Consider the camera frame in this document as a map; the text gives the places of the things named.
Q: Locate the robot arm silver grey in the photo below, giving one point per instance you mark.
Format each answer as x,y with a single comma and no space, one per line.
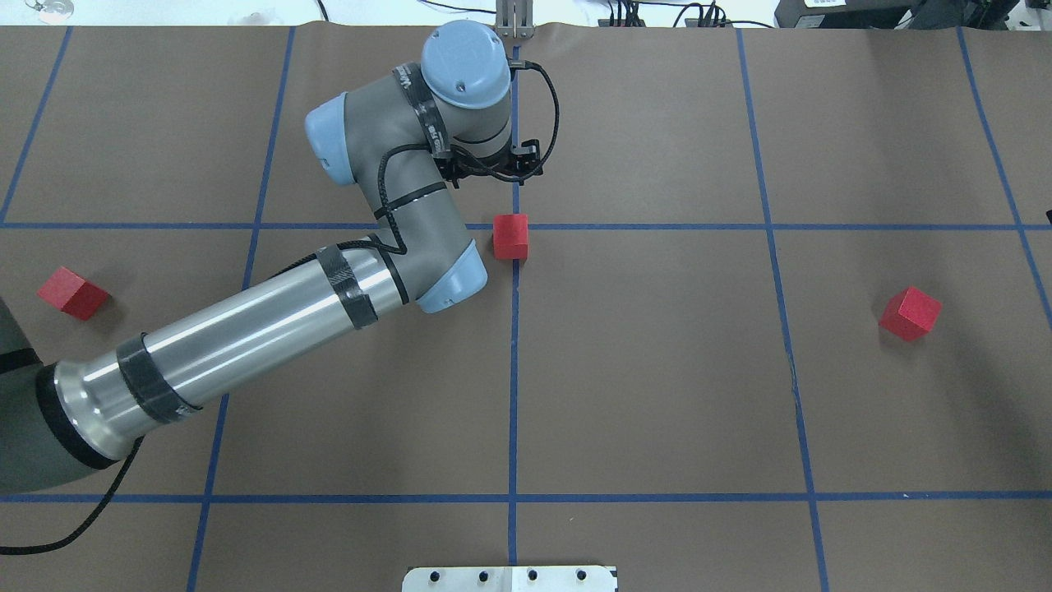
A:
393,139

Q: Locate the aluminium frame post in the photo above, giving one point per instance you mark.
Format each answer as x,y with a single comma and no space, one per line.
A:
514,19

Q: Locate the red block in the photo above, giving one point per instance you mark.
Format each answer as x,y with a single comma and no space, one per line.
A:
72,294
911,314

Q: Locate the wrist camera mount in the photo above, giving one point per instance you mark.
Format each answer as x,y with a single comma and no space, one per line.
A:
511,164

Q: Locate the black box white label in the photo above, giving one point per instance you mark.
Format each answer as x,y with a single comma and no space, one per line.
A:
841,15

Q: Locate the white pedestal column base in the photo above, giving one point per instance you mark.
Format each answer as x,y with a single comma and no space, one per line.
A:
512,578

